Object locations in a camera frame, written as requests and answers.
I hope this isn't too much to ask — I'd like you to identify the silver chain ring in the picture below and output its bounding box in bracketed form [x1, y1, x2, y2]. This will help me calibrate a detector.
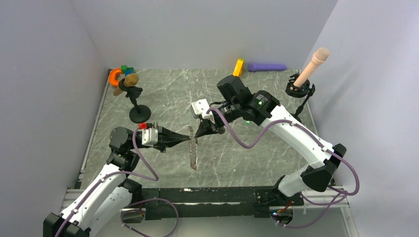
[187, 126, 198, 171]

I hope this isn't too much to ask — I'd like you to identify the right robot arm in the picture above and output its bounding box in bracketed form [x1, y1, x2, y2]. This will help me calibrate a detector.
[191, 75, 347, 205]

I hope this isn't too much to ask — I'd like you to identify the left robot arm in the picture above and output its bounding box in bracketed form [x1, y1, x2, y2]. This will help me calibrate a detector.
[42, 123, 191, 237]

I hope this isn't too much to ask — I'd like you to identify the left black microphone stand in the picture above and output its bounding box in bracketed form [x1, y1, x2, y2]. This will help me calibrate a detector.
[125, 86, 151, 123]

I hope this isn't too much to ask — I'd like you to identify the black microphone stand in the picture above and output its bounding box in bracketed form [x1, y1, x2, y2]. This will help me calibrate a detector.
[285, 73, 316, 122]
[125, 86, 151, 123]

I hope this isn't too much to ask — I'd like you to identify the yellow block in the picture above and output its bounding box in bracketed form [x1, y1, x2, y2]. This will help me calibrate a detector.
[232, 58, 244, 77]

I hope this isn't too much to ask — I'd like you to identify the purple cylinder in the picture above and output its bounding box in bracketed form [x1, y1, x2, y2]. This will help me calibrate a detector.
[247, 63, 287, 72]

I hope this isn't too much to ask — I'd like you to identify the brown microphone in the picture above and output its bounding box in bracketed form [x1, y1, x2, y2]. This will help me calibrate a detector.
[113, 73, 139, 96]

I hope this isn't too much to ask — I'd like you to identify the orange horseshoe toy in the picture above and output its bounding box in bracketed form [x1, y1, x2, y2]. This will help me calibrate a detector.
[108, 68, 122, 87]

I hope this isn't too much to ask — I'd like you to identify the right black microphone stand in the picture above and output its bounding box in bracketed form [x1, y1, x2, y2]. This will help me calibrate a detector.
[285, 73, 316, 122]

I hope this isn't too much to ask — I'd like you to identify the green toy brick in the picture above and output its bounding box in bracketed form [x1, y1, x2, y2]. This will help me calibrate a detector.
[120, 65, 134, 74]

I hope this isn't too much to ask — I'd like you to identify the beige microphone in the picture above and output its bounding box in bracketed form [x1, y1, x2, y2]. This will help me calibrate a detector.
[292, 47, 330, 88]

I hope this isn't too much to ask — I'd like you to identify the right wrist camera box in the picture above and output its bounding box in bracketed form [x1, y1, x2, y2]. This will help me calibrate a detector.
[190, 99, 213, 119]

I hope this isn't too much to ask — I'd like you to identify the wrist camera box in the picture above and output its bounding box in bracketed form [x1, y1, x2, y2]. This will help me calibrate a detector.
[190, 99, 213, 119]
[138, 122, 158, 147]

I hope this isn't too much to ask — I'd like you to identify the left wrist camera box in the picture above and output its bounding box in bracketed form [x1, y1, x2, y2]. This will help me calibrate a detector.
[138, 122, 158, 147]

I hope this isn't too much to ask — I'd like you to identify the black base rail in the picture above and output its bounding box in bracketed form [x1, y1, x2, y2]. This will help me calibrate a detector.
[122, 181, 304, 223]

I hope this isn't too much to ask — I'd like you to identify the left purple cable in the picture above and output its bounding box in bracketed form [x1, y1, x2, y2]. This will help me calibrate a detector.
[54, 127, 180, 237]

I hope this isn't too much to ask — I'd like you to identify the purple cable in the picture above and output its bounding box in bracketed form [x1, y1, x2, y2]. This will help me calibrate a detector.
[206, 107, 361, 230]
[54, 127, 180, 237]

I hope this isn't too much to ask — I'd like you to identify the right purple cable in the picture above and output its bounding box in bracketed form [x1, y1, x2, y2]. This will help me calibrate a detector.
[206, 107, 361, 230]

